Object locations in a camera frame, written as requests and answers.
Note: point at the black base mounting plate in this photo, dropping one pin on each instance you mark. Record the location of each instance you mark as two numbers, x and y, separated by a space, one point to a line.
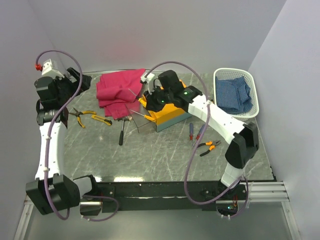
171 195

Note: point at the black handled hammer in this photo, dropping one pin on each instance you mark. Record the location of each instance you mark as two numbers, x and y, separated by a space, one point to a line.
123 120

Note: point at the blue screwdriver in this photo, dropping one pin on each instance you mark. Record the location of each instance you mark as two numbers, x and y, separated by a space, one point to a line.
198 135
191 133

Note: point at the clear toolbox drawer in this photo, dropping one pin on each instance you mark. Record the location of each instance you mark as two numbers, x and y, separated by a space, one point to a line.
140 124

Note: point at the blue checkered cloth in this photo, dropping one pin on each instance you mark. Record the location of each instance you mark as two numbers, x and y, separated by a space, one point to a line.
233 95

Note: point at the magenta cloth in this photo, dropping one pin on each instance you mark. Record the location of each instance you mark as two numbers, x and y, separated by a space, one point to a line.
112 91

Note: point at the white plastic basket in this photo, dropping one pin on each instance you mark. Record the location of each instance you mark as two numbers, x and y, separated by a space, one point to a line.
231 73

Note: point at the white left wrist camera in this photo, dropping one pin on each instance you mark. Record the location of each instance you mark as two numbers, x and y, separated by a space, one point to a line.
50 69

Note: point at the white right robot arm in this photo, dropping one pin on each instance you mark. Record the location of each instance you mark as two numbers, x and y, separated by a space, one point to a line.
242 138

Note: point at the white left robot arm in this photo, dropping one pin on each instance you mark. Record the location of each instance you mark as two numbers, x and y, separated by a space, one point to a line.
51 186

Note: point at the orange black pliers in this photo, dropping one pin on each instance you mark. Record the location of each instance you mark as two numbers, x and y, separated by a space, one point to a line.
210 144

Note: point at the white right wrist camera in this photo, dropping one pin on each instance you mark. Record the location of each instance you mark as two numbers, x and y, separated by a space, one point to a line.
148 81

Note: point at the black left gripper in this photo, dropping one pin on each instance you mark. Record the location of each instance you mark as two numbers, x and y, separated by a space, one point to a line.
74 86

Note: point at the orange drawer toolbox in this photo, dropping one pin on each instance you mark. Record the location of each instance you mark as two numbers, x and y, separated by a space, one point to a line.
167 117

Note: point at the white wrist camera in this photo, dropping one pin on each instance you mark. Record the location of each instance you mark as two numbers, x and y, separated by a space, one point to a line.
50 69
148 81

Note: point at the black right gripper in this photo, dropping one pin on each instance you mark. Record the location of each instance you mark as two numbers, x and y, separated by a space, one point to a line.
151 102

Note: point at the yellow long nose pliers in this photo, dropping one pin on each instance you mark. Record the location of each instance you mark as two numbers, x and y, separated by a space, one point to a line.
79 113

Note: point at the yellow utility knife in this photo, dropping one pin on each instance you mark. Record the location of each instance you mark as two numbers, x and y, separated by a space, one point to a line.
102 119

